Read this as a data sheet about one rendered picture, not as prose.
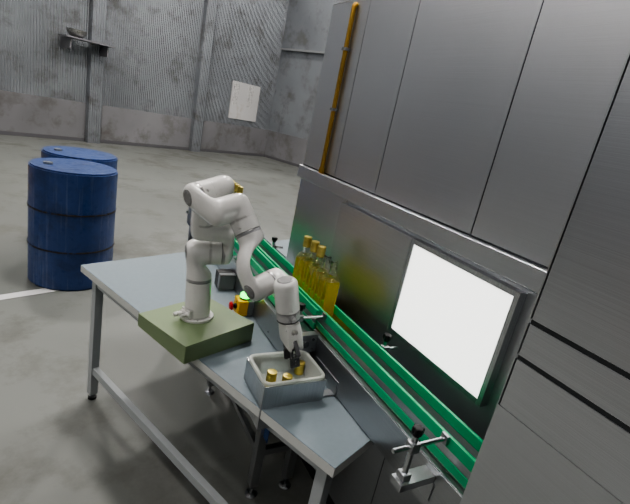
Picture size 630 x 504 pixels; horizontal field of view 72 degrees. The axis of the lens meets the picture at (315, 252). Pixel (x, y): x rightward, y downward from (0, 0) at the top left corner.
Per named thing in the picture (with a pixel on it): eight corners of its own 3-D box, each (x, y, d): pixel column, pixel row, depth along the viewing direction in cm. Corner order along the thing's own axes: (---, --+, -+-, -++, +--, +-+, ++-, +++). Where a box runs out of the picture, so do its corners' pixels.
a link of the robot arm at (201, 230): (191, 200, 153) (237, 203, 158) (188, 252, 168) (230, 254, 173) (191, 215, 146) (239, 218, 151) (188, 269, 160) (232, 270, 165)
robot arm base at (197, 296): (184, 329, 160) (186, 289, 155) (166, 315, 168) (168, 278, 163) (219, 319, 171) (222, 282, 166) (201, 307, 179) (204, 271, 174)
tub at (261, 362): (323, 399, 146) (328, 376, 144) (260, 408, 135) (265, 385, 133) (301, 369, 161) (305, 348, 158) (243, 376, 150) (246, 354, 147)
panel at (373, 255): (486, 405, 120) (528, 293, 111) (479, 407, 119) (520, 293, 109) (330, 276, 195) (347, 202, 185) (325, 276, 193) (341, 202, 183)
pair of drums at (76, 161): (104, 238, 463) (109, 148, 435) (140, 286, 370) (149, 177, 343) (15, 239, 414) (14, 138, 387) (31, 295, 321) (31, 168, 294)
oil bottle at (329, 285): (330, 327, 170) (342, 276, 164) (318, 327, 167) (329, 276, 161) (323, 320, 175) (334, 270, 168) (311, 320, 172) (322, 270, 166)
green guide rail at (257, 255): (315, 329, 164) (319, 310, 162) (312, 329, 164) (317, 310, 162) (204, 207, 309) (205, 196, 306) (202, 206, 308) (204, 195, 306)
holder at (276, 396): (335, 397, 149) (340, 378, 147) (260, 409, 136) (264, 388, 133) (313, 369, 163) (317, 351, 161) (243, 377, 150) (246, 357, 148)
